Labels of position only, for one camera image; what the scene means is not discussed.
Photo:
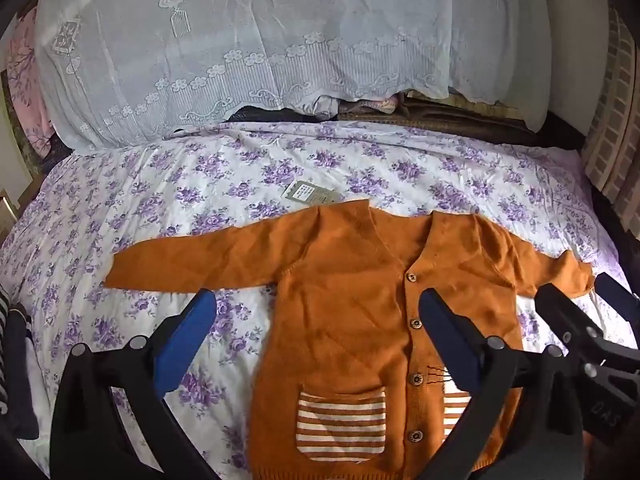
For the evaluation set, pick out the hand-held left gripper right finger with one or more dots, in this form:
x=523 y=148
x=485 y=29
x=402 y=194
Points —
x=450 y=340

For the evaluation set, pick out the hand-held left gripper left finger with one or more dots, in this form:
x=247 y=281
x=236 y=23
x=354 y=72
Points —
x=185 y=345

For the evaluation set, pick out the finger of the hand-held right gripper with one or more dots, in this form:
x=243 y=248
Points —
x=567 y=310
x=617 y=292

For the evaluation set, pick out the orange knit cardigan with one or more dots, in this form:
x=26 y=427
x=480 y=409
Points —
x=340 y=270

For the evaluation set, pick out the brick pattern curtain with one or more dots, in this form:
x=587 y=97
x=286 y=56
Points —
x=610 y=150

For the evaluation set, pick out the white folded garment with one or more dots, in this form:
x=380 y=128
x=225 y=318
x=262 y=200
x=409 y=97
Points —
x=39 y=385

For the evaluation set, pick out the purple floral bed sheet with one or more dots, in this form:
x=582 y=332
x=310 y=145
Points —
x=150 y=185

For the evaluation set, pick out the navy folded garment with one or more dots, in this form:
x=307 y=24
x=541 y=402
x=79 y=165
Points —
x=22 y=400

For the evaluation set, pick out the black white striped garment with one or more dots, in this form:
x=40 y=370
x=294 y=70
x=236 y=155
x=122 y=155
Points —
x=4 y=350

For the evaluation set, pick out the paper hang tag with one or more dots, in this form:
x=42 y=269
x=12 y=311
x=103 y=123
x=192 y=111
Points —
x=300 y=192

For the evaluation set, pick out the black cloth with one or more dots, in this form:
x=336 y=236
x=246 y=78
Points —
x=270 y=115

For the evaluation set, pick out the pink white cloth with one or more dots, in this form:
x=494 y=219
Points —
x=370 y=105

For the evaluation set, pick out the pink floral cloth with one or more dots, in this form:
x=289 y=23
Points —
x=25 y=75

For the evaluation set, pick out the white lace cover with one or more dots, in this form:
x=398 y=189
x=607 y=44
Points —
x=250 y=35

